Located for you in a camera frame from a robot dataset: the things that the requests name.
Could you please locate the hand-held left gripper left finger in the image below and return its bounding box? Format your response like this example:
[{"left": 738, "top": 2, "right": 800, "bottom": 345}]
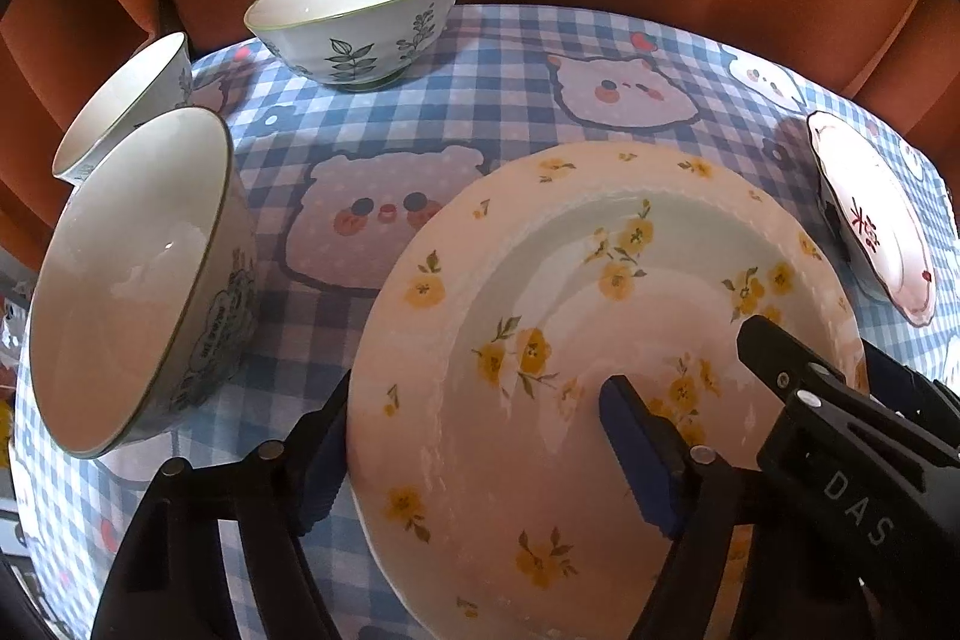
[{"left": 90, "top": 370, "right": 352, "bottom": 640}]

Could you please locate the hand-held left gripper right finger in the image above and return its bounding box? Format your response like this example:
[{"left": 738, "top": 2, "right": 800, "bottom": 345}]
[{"left": 600, "top": 376, "right": 878, "bottom": 640}]

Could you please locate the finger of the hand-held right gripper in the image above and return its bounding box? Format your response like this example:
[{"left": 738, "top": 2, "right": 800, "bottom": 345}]
[
  {"left": 862, "top": 340, "right": 960, "bottom": 461},
  {"left": 736, "top": 314, "right": 935, "bottom": 551}
]

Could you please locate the yellow floral white plate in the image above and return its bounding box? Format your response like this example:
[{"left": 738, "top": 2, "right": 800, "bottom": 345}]
[{"left": 346, "top": 141, "right": 871, "bottom": 637}]

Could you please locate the large white cloud print bowl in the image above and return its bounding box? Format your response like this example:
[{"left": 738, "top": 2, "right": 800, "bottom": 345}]
[{"left": 28, "top": 106, "right": 260, "bottom": 459}]

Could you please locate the pink scalloped red flower plate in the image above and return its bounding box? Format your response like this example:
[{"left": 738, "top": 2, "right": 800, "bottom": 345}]
[{"left": 806, "top": 111, "right": 938, "bottom": 327}]

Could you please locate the blue checked bear print tablecloth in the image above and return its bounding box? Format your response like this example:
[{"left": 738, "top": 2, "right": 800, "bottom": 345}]
[{"left": 0, "top": 2, "right": 960, "bottom": 640}]

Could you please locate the small white bowl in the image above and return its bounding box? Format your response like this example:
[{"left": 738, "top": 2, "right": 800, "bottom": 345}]
[{"left": 52, "top": 31, "right": 194, "bottom": 187}]

